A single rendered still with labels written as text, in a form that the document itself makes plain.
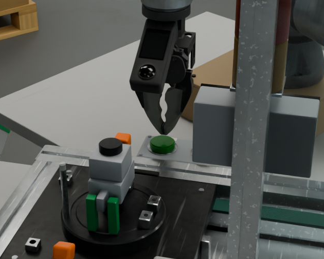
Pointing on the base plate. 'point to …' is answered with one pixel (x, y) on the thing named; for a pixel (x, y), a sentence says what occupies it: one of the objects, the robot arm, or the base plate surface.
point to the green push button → (162, 144)
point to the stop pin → (205, 247)
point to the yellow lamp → (235, 60)
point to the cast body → (110, 171)
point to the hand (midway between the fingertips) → (163, 129)
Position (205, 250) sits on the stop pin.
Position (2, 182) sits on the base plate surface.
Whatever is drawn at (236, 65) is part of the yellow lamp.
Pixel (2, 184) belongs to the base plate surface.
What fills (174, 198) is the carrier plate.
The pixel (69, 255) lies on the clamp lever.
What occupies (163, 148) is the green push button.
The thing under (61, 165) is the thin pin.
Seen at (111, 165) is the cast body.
